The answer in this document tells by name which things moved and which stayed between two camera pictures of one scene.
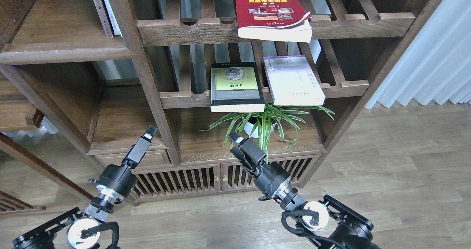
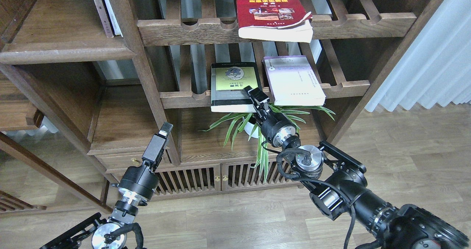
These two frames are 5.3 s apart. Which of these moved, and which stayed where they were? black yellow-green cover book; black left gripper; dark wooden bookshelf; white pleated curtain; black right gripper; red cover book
Moved: black right gripper; black left gripper
Stayed: dark wooden bookshelf; black yellow-green cover book; white pleated curtain; red cover book
